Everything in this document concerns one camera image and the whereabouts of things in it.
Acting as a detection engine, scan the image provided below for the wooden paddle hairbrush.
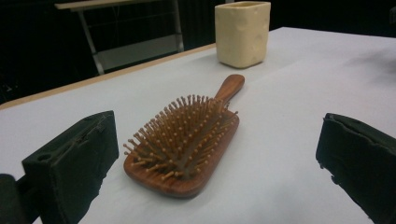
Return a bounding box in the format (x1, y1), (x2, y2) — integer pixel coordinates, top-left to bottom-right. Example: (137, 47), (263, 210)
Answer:
(122, 73), (246, 200)

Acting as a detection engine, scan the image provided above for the white metal stand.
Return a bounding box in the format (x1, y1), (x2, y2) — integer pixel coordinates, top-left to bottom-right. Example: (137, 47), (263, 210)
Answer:
(54, 0), (185, 77)

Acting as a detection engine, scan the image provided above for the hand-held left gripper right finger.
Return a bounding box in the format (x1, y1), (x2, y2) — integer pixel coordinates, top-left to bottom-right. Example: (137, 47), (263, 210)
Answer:
(315, 112), (396, 224)

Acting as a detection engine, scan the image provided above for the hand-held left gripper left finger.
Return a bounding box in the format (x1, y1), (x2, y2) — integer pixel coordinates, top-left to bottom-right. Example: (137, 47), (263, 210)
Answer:
(21, 110), (120, 224)

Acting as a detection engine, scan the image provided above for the cream square cup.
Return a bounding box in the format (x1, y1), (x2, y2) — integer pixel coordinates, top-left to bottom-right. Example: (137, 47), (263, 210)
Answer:
(214, 0), (272, 70)

